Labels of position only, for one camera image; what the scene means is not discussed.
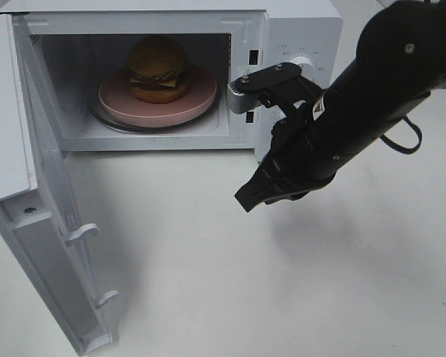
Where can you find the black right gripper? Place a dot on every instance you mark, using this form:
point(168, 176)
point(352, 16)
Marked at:
point(284, 173)

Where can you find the white microwave oven body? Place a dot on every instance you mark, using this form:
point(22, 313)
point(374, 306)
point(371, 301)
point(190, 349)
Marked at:
point(84, 42)

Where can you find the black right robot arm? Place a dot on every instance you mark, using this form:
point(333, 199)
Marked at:
point(400, 59)

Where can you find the pink round plate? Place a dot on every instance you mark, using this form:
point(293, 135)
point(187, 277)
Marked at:
point(118, 101)

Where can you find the toy burger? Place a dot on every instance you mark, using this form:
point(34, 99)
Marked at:
point(158, 70)

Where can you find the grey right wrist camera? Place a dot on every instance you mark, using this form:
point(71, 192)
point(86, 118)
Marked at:
point(267, 87)

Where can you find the glass microwave turntable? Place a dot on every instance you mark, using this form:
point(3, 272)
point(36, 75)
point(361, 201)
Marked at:
point(208, 121)

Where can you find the white microwave door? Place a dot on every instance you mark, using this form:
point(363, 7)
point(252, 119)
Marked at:
point(39, 218)

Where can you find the upper white microwave knob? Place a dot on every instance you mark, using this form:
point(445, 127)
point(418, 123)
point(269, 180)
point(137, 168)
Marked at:
point(306, 63)

